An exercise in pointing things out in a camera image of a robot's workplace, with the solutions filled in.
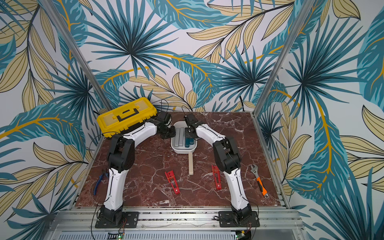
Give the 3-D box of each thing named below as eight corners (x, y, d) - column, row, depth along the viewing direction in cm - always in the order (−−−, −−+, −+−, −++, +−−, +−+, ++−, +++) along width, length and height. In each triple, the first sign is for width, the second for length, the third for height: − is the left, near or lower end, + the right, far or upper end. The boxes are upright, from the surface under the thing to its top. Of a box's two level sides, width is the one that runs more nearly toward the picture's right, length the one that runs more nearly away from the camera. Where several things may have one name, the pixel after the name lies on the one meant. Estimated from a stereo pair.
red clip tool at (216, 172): (214, 189, 85) (214, 188, 83) (212, 167, 94) (212, 165, 92) (221, 189, 85) (222, 188, 83) (218, 167, 94) (219, 165, 92)
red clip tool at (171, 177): (173, 196, 83) (173, 195, 81) (165, 174, 91) (165, 172, 88) (181, 192, 84) (181, 191, 82) (172, 171, 92) (172, 169, 90)
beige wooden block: (188, 175, 90) (188, 173, 87) (188, 154, 98) (188, 152, 96) (193, 175, 90) (193, 173, 87) (193, 154, 98) (193, 152, 96)
